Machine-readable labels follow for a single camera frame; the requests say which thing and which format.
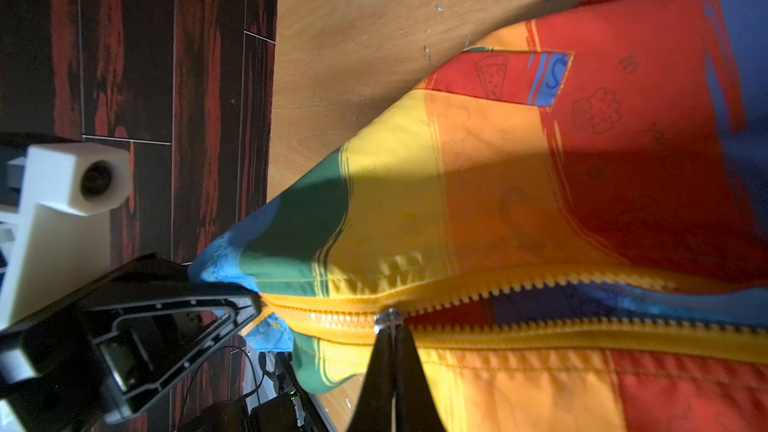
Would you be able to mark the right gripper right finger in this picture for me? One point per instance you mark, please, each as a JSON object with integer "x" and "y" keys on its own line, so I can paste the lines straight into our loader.
{"x": 415, "y": 409}

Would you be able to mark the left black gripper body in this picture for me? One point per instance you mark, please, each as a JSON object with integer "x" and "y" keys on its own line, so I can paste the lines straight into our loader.
{"x": 53, "y": 378}

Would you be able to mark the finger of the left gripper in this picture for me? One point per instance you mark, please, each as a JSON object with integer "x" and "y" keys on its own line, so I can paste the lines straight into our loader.
{"x": 149, "y": 325}

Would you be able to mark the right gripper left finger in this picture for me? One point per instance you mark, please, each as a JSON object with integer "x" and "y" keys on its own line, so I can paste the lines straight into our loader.
{"x": 374, "y": 408}

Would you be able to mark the rainbow striped hooded jacket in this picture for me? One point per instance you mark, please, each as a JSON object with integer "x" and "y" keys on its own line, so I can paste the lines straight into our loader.
{"x": 570, "y": 216}

